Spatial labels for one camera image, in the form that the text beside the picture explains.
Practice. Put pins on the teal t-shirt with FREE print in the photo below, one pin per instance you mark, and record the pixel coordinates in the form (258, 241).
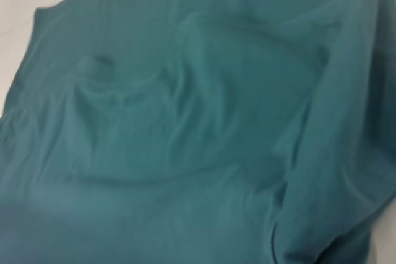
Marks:
(198, 121)

